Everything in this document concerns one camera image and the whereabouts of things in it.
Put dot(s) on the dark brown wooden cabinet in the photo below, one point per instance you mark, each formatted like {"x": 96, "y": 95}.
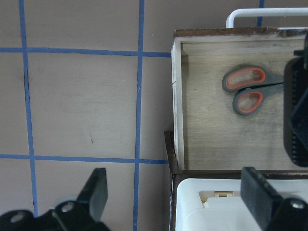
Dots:
{"x": 177, "y": 176}

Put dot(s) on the white drawer handle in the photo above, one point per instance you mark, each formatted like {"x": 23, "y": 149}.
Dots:
{"x": 264, "y": 12}

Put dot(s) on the open wooden drawer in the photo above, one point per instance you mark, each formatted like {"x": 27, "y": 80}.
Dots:
{"x": 223, "y": 119}

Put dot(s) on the white plastic tray box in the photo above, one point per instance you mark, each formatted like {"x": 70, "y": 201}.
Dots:
{"x": 212, "y": 205}

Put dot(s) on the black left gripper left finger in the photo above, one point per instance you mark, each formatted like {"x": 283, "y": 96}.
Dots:
{"x": 82, "y": 214}

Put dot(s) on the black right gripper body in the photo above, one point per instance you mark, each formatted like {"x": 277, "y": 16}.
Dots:
{"x": 295, "y": 107}

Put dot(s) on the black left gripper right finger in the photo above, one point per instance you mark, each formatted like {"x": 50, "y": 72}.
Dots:
{"x": 271, "y": 210}

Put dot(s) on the grey orange handled scissors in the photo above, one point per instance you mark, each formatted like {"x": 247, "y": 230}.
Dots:
{"x": 252, "y": 85}

